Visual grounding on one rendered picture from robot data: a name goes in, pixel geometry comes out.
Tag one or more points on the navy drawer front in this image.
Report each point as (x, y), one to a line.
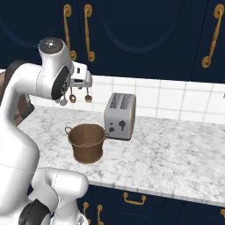
(202, 215)
(155, 212)

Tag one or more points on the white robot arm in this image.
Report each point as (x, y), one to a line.
(17, 146)

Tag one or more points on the navy cabinet door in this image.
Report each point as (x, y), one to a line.
(26, 26)
(140, 32)
(218, 74)
(108, 208)
(80, 208)

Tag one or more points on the grey hanging spoon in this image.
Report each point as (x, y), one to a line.
(63, 101)

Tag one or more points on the navy upper cabinet door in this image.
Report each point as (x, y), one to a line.
(26, 26)
(218, 74)
(140, 32)

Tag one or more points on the brown hanging wooden spoon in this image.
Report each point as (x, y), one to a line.
(88, 97)
(72, 98)

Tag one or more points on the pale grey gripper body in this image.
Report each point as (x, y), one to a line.
(83, 82)

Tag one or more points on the brown woven basket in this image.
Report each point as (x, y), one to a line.
(86, 145)

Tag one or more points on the silver two-slot toaster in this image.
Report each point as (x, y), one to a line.
(118, 123)

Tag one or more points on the navy lower cabinet door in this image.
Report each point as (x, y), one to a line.
(80, 208)
(108, 208)

